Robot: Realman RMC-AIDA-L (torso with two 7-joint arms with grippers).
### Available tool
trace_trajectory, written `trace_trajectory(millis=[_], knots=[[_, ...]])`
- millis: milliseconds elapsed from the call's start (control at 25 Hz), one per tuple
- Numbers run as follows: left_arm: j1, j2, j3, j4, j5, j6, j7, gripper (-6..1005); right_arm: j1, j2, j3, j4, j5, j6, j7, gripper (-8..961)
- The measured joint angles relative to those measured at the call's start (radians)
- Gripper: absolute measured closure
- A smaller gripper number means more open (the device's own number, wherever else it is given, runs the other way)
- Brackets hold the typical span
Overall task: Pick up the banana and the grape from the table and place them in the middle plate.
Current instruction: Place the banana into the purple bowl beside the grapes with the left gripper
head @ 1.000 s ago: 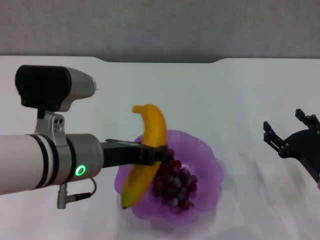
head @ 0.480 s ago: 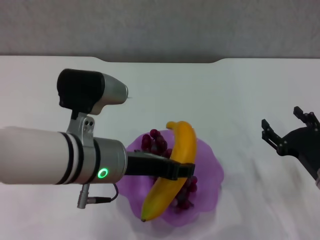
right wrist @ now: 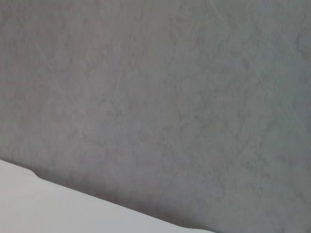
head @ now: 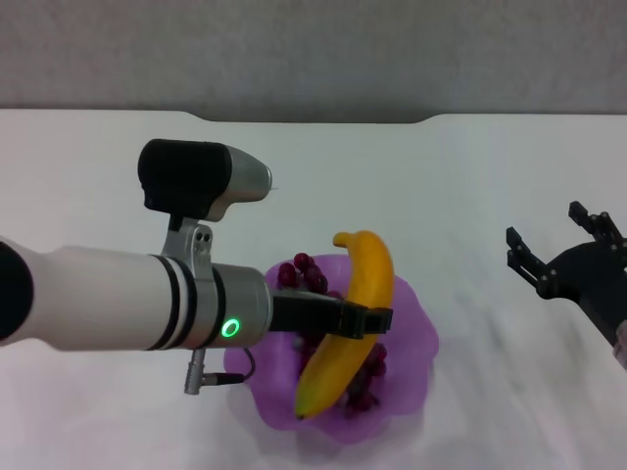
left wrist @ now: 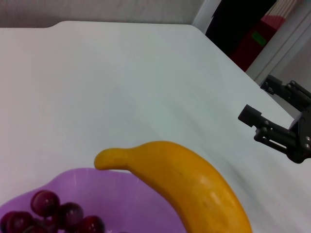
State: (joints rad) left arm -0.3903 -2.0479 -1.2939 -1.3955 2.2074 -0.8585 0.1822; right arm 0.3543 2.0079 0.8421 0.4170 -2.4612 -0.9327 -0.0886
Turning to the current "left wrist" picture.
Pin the purple wavy plastic bowl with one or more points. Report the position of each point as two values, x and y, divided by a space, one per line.
126 201

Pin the dark red grape bunch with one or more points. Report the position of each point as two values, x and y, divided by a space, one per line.
45 202

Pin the yellow banana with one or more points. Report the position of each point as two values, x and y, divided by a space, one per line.
194 184

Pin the white frame post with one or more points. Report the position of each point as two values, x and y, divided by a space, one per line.
279 53

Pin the pink-topped red box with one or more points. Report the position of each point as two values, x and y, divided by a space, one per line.
274 21

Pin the black background cabinet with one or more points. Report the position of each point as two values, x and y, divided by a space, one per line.
233 21

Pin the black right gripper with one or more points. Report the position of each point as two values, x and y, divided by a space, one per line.
305 136

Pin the red box with green label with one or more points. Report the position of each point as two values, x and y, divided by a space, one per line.
247 51

